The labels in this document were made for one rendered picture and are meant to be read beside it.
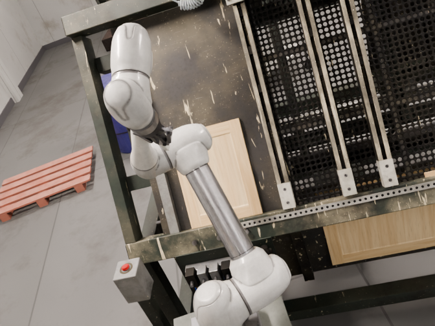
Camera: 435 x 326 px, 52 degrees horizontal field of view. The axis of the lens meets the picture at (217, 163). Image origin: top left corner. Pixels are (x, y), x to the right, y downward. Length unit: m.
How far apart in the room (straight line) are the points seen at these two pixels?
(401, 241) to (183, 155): 1.50
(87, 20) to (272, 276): 1.52
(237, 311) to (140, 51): 0.98
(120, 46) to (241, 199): 1.22
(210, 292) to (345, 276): 1.51
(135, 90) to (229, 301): 0.88
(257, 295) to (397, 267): 1.50
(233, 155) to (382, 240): 1.01
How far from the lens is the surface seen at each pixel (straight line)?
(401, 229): 2.68
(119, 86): 1.14
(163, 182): 2.29
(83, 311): 3.64
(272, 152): 2.14
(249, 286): 1.71
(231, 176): 2.23
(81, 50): 2.46
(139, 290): 2.25
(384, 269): 3.05
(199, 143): 1.70
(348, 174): 2.15
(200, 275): 2.26
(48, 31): 11.66
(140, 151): 1.51
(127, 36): 1.25
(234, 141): 2.21
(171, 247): 2.33
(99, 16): 2.39
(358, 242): 2.68
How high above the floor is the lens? 2.34
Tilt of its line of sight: 32 degrees down
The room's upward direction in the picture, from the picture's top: 21 degrees counter-clockwise
